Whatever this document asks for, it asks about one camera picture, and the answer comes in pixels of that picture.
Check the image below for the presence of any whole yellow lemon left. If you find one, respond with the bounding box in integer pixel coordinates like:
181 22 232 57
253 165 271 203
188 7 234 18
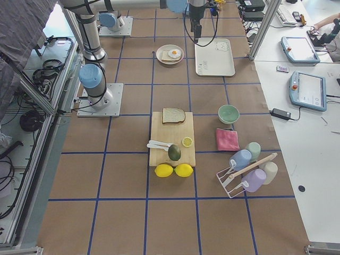
155 164 174 177

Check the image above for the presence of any bread slice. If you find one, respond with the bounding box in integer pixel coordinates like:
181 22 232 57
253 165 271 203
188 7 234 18
161 50 181 62
162 107 186 124

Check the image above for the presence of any black power adapter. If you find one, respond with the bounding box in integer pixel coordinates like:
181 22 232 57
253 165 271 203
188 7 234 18
269 108 291 121

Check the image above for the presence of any teach pendant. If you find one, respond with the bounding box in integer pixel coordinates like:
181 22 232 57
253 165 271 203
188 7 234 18
280 37 320 64
288 71 327 112

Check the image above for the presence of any white round plate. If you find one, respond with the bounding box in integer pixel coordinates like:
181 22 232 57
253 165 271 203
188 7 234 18
156 44 184 65

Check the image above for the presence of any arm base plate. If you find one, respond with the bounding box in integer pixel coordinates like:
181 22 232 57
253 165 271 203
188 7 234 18
99 13 133 37
77 83 124 117

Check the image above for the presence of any blue mug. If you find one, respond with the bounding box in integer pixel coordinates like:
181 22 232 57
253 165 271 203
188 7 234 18
229 149 252 171

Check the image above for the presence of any avocado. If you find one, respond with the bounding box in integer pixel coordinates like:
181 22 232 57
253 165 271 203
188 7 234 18
167 144 181 161

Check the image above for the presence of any far teach pendant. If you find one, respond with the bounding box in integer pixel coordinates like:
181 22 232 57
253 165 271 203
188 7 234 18
280 37 320 64

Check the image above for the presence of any whole yellow lemon right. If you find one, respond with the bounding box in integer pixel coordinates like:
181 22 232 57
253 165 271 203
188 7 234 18
174 164 193 177

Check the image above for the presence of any lemon half slice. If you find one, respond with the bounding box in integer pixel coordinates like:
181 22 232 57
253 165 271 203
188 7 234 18
182 137 193 148

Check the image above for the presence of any green bowl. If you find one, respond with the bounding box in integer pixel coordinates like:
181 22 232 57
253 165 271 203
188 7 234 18
218 105 240 124

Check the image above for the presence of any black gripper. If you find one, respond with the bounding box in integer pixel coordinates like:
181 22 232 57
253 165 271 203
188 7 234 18
189 2 207 38

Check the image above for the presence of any pink cloth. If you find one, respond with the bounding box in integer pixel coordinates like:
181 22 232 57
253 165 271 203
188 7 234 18
216 128 240 151

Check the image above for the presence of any white plastic fork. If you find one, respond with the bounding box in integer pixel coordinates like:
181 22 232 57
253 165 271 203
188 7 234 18
148 140 172 147

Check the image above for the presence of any beige mug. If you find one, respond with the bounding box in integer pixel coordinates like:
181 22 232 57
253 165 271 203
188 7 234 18
259 161 278 185

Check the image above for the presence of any purple mug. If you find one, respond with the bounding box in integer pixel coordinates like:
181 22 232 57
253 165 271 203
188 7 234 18
241 168 267 192

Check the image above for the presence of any fried egg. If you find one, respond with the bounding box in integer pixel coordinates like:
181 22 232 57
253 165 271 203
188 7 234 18
168 49 182 60

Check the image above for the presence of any white wire mug rack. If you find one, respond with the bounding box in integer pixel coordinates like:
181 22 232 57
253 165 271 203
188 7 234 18
216 152 278 198

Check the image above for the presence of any whole yellow lemon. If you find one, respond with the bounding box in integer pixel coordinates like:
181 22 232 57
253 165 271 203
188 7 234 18
174 164 193 177
155 164 174 177

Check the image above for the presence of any green mug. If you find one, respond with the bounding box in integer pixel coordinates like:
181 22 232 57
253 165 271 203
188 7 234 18
245 142 261 163

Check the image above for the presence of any wooden cutting board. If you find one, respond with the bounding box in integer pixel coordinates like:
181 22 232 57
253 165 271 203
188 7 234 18
149 112 196 167

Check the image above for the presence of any white plastic knife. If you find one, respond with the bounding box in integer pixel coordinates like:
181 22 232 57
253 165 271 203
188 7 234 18
147 143 169 151

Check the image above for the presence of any near teach pendant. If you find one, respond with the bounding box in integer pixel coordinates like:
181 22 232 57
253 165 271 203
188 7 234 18
288 71 327 112

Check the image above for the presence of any white bear tray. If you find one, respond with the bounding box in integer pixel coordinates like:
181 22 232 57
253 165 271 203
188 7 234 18
195 38 235 77

